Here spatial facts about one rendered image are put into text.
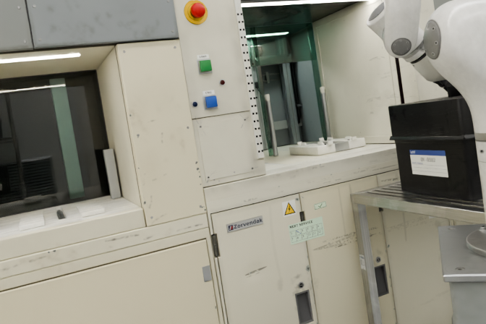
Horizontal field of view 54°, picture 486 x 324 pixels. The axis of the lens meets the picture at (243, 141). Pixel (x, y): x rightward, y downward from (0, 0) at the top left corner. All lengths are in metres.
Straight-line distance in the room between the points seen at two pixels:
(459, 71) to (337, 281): 0.90
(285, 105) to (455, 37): 1.67
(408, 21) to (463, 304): 0.65
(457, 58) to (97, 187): 1.24
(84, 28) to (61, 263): 0.58
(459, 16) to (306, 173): 0.77
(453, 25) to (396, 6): 0.39
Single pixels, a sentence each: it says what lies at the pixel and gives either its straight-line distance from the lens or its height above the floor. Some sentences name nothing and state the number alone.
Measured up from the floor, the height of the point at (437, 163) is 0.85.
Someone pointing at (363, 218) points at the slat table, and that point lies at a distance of 1.52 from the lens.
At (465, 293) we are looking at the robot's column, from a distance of 0.83.
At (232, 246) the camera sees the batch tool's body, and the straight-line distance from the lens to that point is 1.36.
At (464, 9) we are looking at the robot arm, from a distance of 0.84.
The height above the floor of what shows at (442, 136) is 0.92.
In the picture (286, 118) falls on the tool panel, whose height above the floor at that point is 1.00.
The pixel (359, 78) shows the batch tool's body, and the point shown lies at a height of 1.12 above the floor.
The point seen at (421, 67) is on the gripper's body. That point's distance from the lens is 1.37.
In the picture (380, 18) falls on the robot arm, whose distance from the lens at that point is 1.27.
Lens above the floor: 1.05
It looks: 3 degrees down
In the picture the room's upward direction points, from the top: 9 degrees counter-clockwise
